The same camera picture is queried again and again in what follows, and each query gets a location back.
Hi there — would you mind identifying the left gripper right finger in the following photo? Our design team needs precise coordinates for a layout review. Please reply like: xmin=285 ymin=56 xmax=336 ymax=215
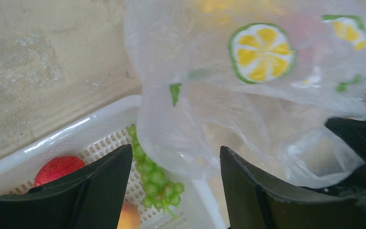
xmin=220 ymin=146 xmax=366 ymax=229

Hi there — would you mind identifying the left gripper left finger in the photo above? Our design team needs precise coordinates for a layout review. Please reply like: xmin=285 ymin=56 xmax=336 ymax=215
xmin=0 ymin=145 xmax=132 ymax=229

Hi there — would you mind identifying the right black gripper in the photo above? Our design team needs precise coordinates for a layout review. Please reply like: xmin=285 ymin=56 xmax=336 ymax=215
xmin=304 ymin=117 xmax=366 ymax=197

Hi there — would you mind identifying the clear printed plastic bag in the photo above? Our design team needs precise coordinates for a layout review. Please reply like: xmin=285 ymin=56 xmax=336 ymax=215
xmin=124 ymin=0 xmax=366 ymax=188

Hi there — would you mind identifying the peach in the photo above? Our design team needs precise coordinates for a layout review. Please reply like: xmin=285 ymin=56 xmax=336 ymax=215
xmin=117 ymin=201 xmax=141 ymax=229

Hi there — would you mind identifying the red apple in basket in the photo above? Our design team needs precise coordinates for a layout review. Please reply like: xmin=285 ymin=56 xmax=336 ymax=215
xmin=34 ymin=156 xmax=86 ymax=187

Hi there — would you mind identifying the white plastic basket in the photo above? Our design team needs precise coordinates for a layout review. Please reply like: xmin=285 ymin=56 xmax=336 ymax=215
xmin=0 ymin=95 xmax=226 ymax=229

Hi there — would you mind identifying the green grapes bunch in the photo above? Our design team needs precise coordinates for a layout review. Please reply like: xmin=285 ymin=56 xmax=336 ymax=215
xmin=127 ymin=125 xmax=185 ymax=220

